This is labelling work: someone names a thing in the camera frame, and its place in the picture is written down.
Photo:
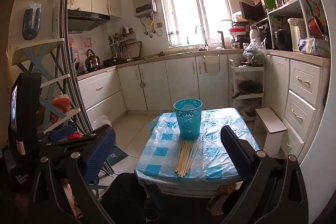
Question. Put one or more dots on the white mug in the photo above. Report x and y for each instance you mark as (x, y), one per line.
(234, 45)

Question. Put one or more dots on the steel whistling kettle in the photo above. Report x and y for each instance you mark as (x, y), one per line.
(92, 61)

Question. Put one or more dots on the grey sliding door frame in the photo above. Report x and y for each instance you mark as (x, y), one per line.
(65, 29)

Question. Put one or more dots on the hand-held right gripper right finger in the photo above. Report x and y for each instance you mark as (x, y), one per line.
(236, 150)

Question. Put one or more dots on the folding white blue shelf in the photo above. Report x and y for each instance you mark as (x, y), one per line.
(34, 48)

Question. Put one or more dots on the floral plastic bag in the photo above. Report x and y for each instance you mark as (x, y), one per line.
(102, 121)

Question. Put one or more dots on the blue packet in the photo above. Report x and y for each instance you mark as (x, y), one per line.
(311, 45)

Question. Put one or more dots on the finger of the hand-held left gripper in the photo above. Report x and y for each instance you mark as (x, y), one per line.
(89, 136)
(61, 132)

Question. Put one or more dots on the black wok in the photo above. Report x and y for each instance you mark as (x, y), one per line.
(75, 66)

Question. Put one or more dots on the beige kitchen countertop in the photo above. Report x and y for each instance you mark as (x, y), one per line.
(183, 54)

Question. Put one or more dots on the white countertop shelf rack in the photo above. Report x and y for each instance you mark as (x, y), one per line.
(288, 5)

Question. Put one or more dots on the red plastic item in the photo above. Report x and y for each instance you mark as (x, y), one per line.
(73, 136)

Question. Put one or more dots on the plastic bag of vegetables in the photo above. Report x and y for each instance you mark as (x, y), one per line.
(253, 54)

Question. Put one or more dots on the dark framed cutting board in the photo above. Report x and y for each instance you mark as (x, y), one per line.
(132, 49)

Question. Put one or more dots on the green plastic container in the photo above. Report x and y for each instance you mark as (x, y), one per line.
(269, 1)

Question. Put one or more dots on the patterned slipper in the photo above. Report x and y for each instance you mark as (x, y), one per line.
(221, 192)

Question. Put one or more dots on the person's left leg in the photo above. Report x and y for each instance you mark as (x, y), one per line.
(123, 197)

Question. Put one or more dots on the white hanging cabinet bin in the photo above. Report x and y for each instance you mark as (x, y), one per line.
(211, 64)

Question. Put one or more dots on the green bottle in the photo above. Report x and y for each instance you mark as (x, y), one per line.
(187, 40)

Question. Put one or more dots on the person's leg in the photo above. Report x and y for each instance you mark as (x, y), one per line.
(123, 197)
(231, 203)

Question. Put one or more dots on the white refrigerator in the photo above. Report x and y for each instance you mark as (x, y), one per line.
(320, 148)

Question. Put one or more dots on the pink paper wall decorations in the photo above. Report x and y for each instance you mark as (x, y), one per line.
(88, 43)

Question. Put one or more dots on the bundle of wooden chopsticks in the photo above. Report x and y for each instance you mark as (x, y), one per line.
(183, 158)

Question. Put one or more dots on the orange and white cloth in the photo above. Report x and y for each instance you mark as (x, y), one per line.
(59, 106)

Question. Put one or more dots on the grey gas water heater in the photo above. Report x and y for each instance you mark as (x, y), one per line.
(143, 1)

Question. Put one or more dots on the blue perforated plastic basket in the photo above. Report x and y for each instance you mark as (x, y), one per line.
(187, 119)

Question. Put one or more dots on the white rolling storage rack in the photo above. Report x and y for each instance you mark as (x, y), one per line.
(248, 69)

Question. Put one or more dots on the black frying pan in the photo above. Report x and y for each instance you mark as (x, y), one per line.
(111, 61)

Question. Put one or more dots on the person's right leg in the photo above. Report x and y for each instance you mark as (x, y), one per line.
(231, 203)

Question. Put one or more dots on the white door base cabinet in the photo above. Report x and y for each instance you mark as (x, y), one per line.
(170, 82)

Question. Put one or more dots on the teal dustpan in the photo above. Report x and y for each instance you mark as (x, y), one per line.
(116, 155)

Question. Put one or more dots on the red saucepan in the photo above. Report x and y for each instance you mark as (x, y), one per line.
(316, 26)

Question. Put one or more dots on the wall utensil rack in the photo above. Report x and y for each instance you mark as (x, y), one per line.
(123, 35)

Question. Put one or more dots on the white electric water boiler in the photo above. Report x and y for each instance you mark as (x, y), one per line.
(296, 33)

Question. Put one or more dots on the black microwave oven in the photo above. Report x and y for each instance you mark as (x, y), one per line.
(252, 11)

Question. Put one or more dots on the white two-drawer cabinet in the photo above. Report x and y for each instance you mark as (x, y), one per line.
(99, 92)

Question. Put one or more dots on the stack of dishes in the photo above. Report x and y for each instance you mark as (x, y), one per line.
(237, 27)

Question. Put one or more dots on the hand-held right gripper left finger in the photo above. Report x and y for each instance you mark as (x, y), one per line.
(101, 153)

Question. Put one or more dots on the white three-drawer cabinet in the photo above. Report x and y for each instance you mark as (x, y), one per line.
(302, 113)

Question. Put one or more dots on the black range hood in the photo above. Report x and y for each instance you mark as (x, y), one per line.
(84, 19)

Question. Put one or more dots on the blue checked plastic tablecloth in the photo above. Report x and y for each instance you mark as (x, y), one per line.
(162, 140)

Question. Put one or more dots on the white thermos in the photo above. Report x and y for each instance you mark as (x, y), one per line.
(253, 32)

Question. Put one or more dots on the chrome gooseneck faucet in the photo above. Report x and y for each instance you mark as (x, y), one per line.
(204, 35)

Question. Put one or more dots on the beige wall socket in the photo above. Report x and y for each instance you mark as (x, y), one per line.
(159, 25)

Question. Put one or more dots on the white framed window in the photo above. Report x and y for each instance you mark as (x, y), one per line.
(194, 8)

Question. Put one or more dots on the blue hanging slippers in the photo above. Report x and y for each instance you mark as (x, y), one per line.
(29, 27)

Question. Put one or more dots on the white wooden stool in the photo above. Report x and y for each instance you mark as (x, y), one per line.
(270, 124)

